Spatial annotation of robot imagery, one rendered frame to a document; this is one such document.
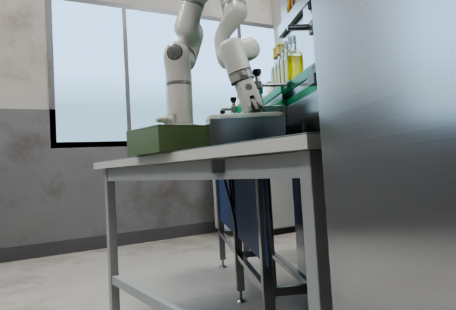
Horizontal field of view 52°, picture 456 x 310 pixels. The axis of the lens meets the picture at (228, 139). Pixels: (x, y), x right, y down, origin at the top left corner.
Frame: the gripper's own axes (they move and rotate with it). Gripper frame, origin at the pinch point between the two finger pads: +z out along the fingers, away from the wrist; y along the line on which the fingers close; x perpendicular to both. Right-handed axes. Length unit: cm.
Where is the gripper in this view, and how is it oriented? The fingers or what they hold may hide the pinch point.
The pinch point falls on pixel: (258, 127)
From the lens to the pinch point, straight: 144.4
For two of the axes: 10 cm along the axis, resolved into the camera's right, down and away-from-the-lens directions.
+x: -9.3, 3.2, -1.6
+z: 3.2, 9.5, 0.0
